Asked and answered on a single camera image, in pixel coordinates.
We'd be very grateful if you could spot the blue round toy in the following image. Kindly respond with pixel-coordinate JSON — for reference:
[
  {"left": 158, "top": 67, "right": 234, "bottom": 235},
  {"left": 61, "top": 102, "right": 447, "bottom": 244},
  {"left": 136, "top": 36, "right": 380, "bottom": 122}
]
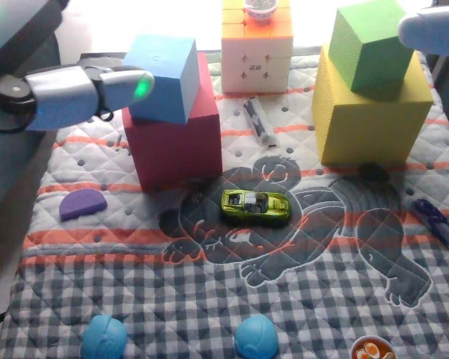
[
  {"left": 233, "top": 313, "right": 278, "bottom": 359},
  {"left": 80, "top": 313, "right": 129, "bottom": 359}
]

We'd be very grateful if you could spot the large yellow foam cube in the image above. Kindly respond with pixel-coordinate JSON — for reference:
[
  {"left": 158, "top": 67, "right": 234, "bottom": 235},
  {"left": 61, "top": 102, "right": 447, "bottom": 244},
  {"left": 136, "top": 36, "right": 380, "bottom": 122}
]
[{"left": 312, "top": 43, "right": 435, "bottom": 168}]

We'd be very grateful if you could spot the grey quilt with bear print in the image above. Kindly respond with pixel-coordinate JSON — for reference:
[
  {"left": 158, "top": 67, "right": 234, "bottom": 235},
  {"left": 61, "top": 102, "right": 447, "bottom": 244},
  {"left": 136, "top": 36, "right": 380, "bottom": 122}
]
[{"left": 0, "top": 48, "right": 449, "bottom": 359}]

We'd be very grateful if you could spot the purple half-round block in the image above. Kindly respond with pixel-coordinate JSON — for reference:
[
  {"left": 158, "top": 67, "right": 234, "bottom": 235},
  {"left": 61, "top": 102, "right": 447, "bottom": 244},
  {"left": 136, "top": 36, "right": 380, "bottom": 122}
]
[{"left": 58, "top": 188, "right": 109, "bottom": 223}]

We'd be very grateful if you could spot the green toy car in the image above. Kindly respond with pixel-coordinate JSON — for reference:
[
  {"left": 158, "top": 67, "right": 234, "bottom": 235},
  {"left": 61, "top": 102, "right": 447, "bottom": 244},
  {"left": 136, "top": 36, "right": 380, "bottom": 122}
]
[{"left": 220, "top": 188, "right": 292, "bottom": 227}]

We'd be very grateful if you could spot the large red foam cube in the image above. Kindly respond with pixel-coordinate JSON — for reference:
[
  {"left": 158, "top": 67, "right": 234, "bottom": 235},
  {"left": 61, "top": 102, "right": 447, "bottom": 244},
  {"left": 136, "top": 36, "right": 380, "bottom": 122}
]
[{"left": 121, "top": 52, "right": 225, "bottom": 194}]

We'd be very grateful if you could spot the green foam cube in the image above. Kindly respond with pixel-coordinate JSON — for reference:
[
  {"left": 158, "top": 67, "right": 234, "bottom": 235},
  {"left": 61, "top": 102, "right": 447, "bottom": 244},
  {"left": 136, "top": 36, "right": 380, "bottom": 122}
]
[{"left": 328, "top": 0, "right": 416, "bottom": 102}]

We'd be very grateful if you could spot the large colourful puzzle cube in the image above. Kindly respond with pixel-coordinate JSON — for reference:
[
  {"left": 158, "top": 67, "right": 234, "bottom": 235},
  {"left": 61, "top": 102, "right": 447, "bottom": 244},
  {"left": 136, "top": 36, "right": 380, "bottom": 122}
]
[{"left": 220, "top": 0, "right": 295, "bottom": 94}]

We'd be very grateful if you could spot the toy ramen bowl with eggs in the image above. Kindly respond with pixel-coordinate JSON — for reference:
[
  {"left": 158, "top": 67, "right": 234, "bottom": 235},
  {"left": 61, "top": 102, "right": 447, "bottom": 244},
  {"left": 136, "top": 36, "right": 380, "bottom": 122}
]
[{"left": 350, "top": 335, "right": 397, "bottom": 359}]

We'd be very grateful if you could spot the small toy noodle cup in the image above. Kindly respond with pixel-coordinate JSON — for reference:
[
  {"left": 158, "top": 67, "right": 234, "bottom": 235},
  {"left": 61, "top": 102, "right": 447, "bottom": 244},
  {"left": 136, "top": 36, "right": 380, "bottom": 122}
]
[{"left": 243, "top": 0, "right": 279, "bottom": 24}]

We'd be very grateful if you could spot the blue foam cube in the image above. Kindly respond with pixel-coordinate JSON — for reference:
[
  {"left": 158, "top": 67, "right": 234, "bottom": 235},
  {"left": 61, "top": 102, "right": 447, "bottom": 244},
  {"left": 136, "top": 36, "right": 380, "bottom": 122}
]
[{"left": 122, "top": 34, "right": 201, "bottom": 125}]

